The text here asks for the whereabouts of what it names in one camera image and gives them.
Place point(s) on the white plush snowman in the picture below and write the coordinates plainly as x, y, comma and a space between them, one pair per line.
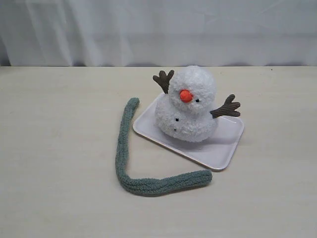
186, 111

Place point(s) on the green fuzzy scarf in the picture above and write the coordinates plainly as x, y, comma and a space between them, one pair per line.
150, 187

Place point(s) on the white rectangular tray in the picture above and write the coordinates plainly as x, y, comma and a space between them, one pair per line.
214, 153

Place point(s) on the white backdrop curtain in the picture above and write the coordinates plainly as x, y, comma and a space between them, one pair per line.
158, 32

